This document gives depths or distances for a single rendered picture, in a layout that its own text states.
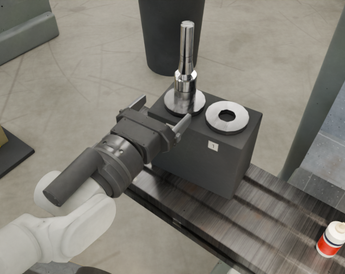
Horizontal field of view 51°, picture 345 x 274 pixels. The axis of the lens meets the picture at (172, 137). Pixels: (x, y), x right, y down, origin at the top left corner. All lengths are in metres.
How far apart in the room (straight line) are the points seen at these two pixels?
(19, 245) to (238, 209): 0.50
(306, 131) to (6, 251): 0.89
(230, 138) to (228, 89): 1.85
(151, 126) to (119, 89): 1.93
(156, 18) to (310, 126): 1.49
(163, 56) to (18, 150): 1.12
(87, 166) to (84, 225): 0.09
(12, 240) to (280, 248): 0.54
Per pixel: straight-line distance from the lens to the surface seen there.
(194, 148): 0.77
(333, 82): 1.02
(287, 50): 3.05
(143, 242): 1.83
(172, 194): 0.86
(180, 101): 0.76
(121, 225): 1.89
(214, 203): 0.85
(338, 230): 0.77
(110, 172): 0.57
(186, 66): 0.71
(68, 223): 0.52
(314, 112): 1.09
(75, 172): 0.54
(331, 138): 1.02
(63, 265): 1.40
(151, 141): 0.62
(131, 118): 0.66
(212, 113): 0.75
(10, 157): 2.28
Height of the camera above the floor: 1.65
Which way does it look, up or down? 48 degrees down
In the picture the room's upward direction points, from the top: straight up
